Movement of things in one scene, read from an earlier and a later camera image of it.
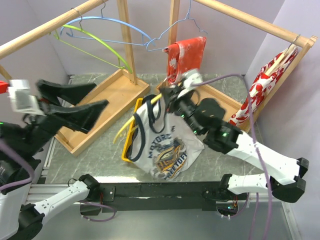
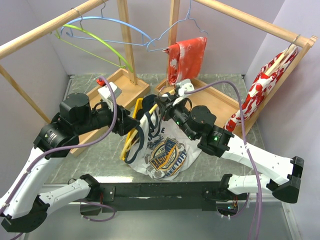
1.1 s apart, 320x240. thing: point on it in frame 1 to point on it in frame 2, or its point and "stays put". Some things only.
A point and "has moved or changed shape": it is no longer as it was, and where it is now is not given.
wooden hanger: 280,59 stays put
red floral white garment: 268,77 stays put
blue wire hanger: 187,17 stays put
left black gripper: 83,116 to 123,125
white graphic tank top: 161,142 has moved or changed shape
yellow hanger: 134,119 has moved or changed shape
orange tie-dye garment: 184,56 stays put
